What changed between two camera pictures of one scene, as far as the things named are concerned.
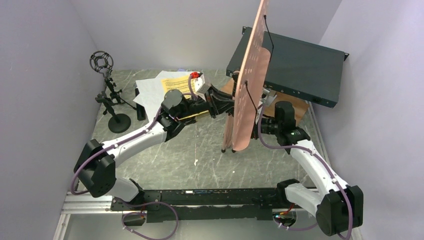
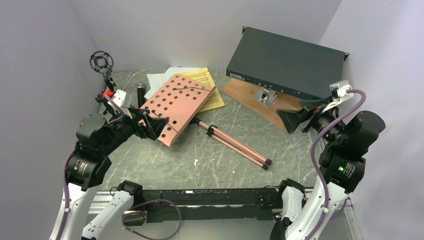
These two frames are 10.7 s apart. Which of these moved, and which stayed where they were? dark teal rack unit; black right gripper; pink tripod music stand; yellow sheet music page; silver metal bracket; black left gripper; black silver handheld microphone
Moved: black left gripper; yellow sheet music page; black silver handheld microphone; black right gripper; pink tripod music stand
Stayed: dark teal rack unit; silver metal bracket
